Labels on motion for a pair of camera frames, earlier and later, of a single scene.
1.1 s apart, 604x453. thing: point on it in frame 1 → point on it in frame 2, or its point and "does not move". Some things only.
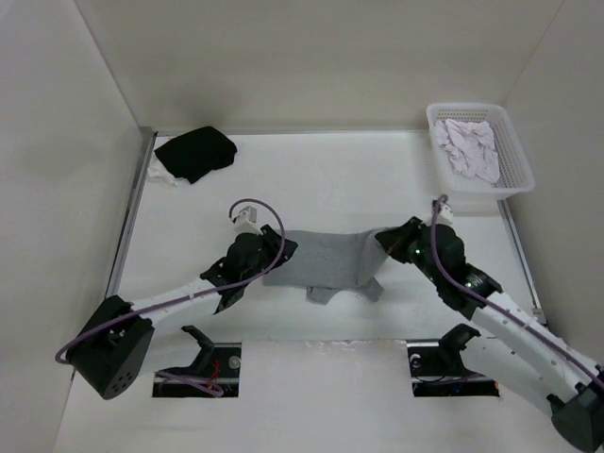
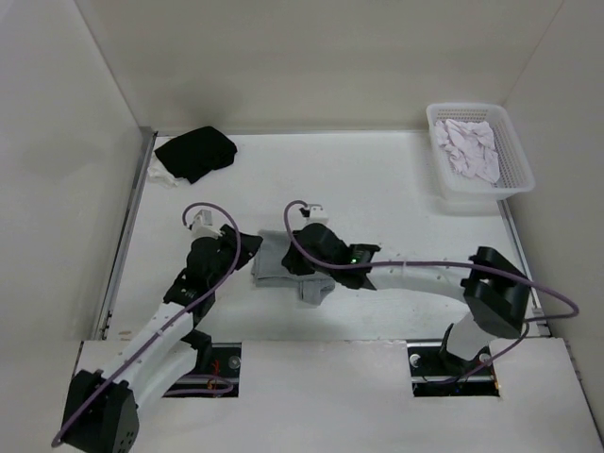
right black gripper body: (415, 256) → (301, 266)
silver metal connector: (245, 221) → (202, 226)
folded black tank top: (196, 153) does not move
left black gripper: (279, 253) → (247, 247)
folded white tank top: (159, 174) does not move
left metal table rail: (130, 209) does not move
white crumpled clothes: (471, 146) does not move
